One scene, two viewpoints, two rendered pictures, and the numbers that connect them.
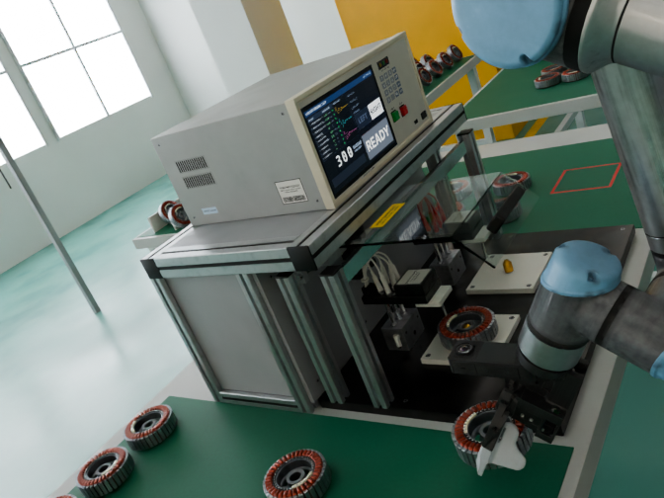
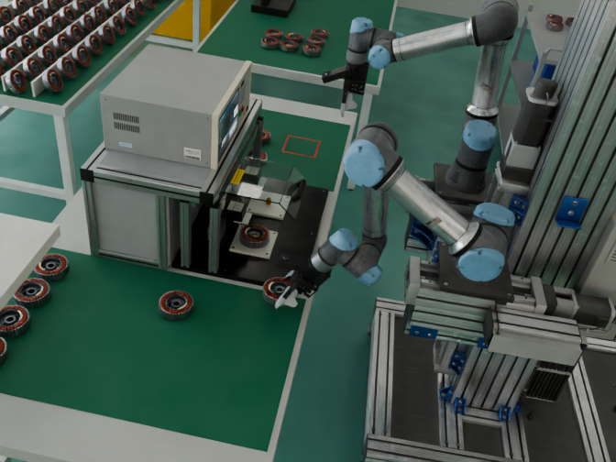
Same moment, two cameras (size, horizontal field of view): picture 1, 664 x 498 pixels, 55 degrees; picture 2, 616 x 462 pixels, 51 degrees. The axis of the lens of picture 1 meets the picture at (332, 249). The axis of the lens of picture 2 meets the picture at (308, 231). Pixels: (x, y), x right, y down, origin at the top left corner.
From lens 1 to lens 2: 1.25 m
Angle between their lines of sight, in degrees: 35
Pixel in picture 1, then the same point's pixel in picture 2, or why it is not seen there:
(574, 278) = (345, 244)
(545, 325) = (327, 257)
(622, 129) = (370, 194)
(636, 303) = (359, 255)
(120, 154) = not seen: outside the picture
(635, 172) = (369, 208)
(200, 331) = (102, 214)
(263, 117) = (194, 115)
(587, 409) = not seen: hidden behind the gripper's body
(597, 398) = not seen: hidden behind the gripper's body
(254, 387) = (127, 251)
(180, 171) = (114, 117)
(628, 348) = (354, 269)
